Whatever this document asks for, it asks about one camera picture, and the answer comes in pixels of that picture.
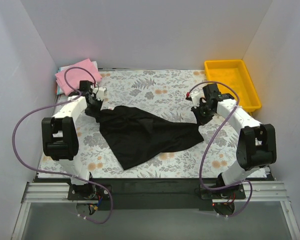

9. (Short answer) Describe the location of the black t-shirt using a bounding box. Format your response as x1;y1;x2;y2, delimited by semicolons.
83;105;204;170

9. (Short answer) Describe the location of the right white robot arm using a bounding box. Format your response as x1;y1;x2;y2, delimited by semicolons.
186;81;277;199

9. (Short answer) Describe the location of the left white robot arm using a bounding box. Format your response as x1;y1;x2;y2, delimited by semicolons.
41;80;107;200

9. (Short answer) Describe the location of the pink folded t-shirt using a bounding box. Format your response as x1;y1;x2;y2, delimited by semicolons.
55;58;102;96

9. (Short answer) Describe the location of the teal folded t-shirt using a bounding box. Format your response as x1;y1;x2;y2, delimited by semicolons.
55;67;63;95

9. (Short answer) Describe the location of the floral patterned table mat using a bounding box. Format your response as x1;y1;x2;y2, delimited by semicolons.
37;69;268;180

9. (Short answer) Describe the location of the yellow plastic tray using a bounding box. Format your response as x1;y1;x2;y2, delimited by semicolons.
204;59;262;113

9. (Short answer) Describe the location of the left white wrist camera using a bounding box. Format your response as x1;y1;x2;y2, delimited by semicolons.
92;86;107;101

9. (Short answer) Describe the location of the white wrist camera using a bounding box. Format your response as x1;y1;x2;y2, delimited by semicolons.
186;91;202;109
92;86;107;101

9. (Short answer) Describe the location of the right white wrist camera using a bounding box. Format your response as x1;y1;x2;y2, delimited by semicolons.
186;91;202;109

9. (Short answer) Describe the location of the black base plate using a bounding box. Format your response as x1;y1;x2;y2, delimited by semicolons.
67;177;250;211

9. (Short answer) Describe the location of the aluminium frame rail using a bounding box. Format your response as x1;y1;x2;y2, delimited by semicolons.
21;181;290;205

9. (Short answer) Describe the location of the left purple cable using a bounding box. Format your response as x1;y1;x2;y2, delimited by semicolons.
11;66;115;225

